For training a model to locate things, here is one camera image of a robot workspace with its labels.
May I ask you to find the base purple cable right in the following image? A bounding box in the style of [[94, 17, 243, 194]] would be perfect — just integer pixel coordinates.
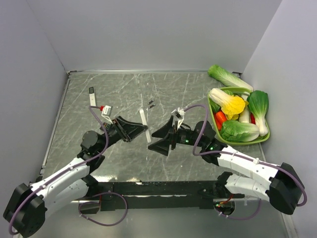
[[214, 198, 262, 221]]

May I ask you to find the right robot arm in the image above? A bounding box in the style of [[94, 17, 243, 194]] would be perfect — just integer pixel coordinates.
[[148, 118, 304, 215]]

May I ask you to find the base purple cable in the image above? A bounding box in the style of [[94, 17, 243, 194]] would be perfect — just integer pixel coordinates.
[[214, 198, 262, 221], [78, 192, 128, 227]]

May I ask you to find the red pepper toy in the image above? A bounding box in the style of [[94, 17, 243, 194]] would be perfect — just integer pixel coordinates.
[[250, 114, 256, 124]]

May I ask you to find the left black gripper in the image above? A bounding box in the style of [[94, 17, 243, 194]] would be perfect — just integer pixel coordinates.
[[96, 116, 148, 153]]

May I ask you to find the green plastic basket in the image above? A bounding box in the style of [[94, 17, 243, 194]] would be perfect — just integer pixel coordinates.
[[208, 87, 270, 146]]

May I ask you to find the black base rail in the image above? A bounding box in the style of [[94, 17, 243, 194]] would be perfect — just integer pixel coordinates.
[[79, 180, 246, 215]]

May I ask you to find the yellow white cabbage toy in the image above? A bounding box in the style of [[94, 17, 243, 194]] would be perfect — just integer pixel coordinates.
[[209, 88, 249, 120]]

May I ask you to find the red white AC remote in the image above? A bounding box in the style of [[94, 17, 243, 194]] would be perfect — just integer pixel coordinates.
[[139, 109, 152, 144]]

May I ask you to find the white slim remote control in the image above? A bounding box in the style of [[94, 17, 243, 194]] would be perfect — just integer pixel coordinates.
[[89, 87, 97, 107]]

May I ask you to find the dark green bok choy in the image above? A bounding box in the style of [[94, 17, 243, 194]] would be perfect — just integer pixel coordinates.
[[247, 90, 269, 136]]

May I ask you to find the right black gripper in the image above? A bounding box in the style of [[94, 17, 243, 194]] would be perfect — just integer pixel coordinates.
[[148, 116, 205, 156]]

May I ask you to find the orange carrot toy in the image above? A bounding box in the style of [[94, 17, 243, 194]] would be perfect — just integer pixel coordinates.
[[213, 111, 227, 130]]

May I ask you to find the white radish toy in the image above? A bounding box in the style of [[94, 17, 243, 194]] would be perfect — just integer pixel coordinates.
[[238, 106, 251, 123]]

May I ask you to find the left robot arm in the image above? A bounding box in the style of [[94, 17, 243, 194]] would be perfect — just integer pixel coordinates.
[[3, 116, 148, 238]]

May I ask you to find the black TV remote control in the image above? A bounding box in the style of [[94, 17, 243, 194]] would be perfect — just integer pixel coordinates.
[[100, 122, 112, 131]]

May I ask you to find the light green cabbage front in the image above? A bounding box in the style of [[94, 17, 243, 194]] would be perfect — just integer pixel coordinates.
[[220, 120, 260, 142]]

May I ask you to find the napa cabbage on table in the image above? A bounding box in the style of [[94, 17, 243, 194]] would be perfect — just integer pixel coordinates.
[[208, 65, 254, 92]]

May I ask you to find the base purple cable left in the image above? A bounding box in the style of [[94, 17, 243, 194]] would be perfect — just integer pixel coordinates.
[[78, 192, 128, 227]]

